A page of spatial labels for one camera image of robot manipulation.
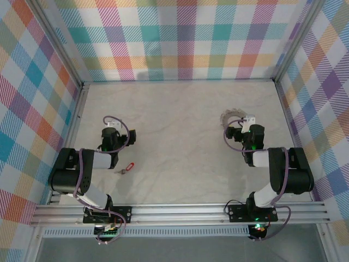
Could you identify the key with red tag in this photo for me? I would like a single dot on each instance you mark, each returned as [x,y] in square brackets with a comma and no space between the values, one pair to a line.
[129,166]

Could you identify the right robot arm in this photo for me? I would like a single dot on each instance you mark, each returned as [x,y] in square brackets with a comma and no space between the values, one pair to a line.
[297,177]

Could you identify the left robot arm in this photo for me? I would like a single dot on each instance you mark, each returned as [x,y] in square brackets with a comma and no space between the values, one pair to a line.
[65,180]

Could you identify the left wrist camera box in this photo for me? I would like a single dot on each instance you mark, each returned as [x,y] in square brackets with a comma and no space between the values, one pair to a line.
[113,123]

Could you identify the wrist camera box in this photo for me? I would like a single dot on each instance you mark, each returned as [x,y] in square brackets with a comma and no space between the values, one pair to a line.
[249,120]
[113,123]

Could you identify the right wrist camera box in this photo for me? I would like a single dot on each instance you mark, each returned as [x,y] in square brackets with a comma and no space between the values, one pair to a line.
[249,120]

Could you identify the aluminium side rail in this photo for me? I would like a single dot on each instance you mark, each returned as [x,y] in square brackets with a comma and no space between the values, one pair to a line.
[73,131]
[289,122]

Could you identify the aluminium back rail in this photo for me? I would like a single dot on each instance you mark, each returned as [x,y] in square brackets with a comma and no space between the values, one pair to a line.
[177,80]

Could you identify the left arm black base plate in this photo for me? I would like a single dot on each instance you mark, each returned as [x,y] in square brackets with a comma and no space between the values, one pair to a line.
[124,214]

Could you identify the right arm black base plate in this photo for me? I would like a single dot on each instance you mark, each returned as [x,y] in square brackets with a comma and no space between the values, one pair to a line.
[237,213]

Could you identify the aluminium mounting rail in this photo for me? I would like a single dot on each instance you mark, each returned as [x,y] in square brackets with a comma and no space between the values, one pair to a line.
[177,214]

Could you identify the aluminium frame post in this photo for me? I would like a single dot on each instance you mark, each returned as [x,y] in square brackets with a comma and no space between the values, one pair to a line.
[295,41]
[57,41]
[327,245]
[35,245]

